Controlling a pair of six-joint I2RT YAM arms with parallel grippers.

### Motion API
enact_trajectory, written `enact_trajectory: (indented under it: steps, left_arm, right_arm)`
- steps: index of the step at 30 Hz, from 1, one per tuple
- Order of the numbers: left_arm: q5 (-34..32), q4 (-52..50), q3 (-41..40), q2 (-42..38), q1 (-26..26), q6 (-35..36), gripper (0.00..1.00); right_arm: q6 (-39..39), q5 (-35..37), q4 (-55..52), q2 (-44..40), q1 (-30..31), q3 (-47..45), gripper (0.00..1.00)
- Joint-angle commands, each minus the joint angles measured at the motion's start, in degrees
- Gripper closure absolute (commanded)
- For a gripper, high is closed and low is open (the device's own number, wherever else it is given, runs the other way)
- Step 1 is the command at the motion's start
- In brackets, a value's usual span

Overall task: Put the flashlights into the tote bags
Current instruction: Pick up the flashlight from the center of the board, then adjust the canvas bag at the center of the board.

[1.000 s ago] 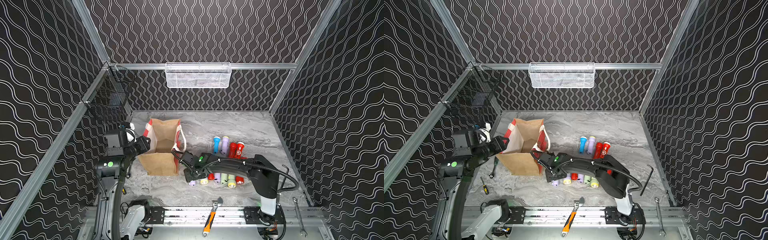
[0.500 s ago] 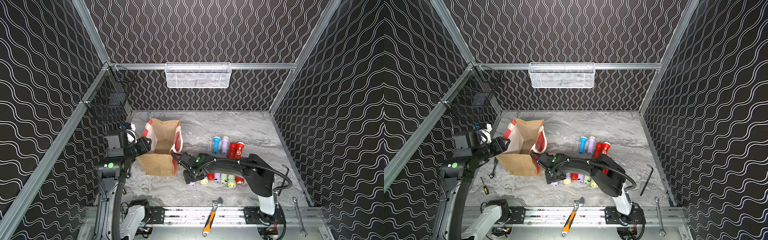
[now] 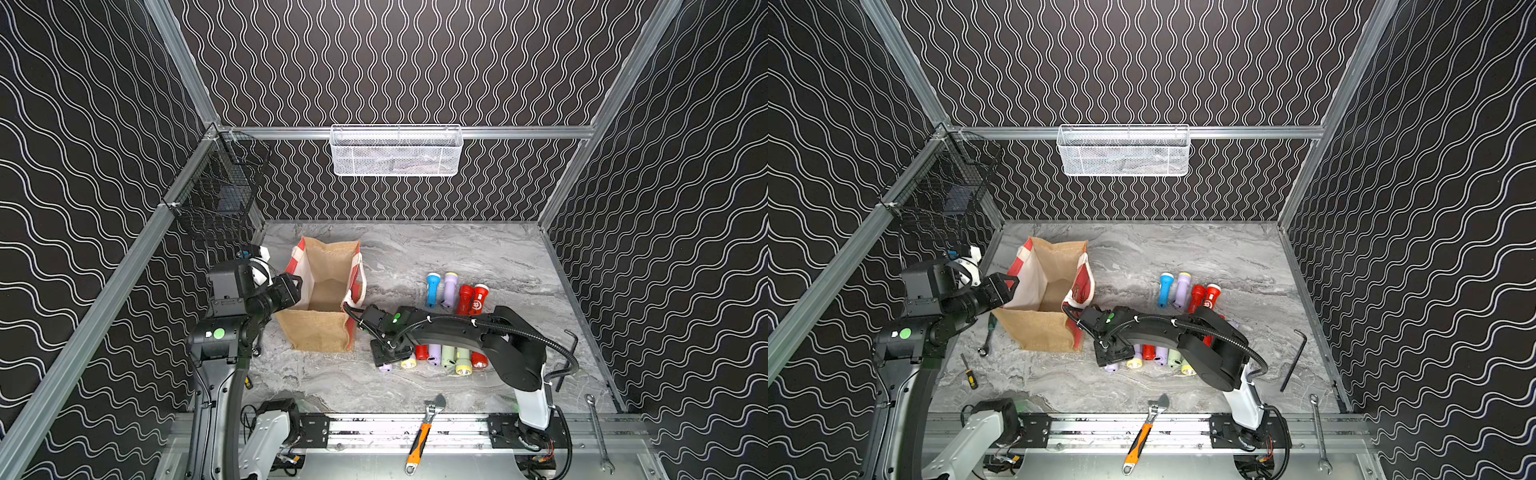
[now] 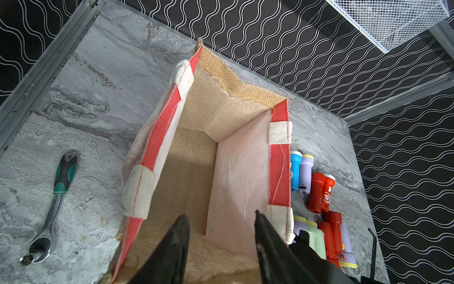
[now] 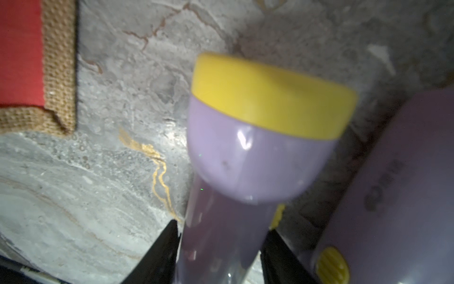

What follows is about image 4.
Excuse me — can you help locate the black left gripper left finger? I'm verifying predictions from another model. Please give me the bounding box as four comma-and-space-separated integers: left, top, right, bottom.
129, 215, 190, 284

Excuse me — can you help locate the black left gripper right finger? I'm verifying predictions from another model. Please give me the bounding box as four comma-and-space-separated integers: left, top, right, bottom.
254, 211, 358, 284

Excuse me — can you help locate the red flashlight back row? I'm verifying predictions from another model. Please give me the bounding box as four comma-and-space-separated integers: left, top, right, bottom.
307, 172, 325, 214

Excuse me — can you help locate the red flashlight white logo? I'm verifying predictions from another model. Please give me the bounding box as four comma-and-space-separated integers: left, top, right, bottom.
322, 174, 335, 213

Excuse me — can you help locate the lavender flashlight back row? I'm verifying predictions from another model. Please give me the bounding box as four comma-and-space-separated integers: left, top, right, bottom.
299, 155, 314, 195

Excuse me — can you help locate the blue flashlight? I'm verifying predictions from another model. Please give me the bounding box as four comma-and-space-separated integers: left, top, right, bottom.
290, 151, 303, 192

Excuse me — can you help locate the jute tote bag red trim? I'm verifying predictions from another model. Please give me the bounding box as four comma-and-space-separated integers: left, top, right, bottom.
101, 40, 293, 284

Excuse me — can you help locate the lavender flashlight middle front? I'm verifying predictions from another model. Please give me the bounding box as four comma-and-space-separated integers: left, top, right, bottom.
293, 215, 307, 237

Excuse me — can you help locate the light green flashlight right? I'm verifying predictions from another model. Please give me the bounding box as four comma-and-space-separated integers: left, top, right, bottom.
315, 229, 326, 260

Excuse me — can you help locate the light green flashlight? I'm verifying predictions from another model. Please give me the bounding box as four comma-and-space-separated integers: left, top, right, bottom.
315, 229, 326, 260
305, 220, 318, 250

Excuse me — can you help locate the light green flashlight left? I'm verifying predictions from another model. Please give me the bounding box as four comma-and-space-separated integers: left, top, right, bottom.
305, 220, 318, 250

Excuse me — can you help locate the red flashlight front lower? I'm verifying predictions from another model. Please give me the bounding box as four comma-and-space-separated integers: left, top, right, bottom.
318, 222, 344, 268

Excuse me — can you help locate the lavender flashlight far right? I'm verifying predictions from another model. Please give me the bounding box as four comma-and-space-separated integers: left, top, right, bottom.
339, 221, 358, 269

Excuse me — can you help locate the red flashlight front upper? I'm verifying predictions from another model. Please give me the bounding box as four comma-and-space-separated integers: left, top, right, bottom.
325, 211, 345, 260

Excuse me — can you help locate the white wire mesh basket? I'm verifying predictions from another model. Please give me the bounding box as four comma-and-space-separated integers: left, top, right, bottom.
327, 0, 449, 53

